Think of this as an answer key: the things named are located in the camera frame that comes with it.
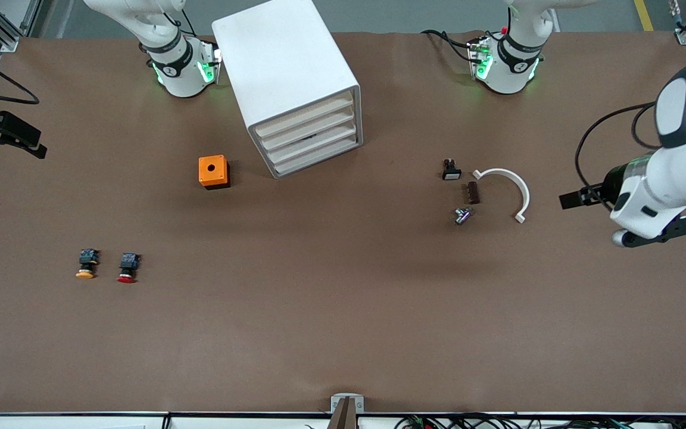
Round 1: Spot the orange box with hole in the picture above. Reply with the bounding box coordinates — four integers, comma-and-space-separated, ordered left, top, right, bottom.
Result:
198, 155, 231, 190

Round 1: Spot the black base cable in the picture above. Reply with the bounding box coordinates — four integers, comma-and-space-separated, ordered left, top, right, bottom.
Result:
420, 29, 476, 64

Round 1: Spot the bundle of black cables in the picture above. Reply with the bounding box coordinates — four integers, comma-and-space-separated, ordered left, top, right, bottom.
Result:
394, 413, 686, 429

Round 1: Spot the yellow push button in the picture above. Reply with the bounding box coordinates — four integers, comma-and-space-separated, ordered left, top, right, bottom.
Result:
76, 248, 100, 279

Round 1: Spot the metal mount bracket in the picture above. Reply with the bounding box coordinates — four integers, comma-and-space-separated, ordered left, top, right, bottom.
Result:
326, 394, 366, 429

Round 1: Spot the red push button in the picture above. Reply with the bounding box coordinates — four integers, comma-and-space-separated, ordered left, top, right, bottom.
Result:
117, 253, 141, 284

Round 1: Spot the white cabinet drawer with handle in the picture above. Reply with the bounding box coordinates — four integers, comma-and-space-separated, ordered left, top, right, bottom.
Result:
266, 121, 358, 164

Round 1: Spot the white curved bracket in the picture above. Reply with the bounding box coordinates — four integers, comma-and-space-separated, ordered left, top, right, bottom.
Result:
472, 168, 531, 224

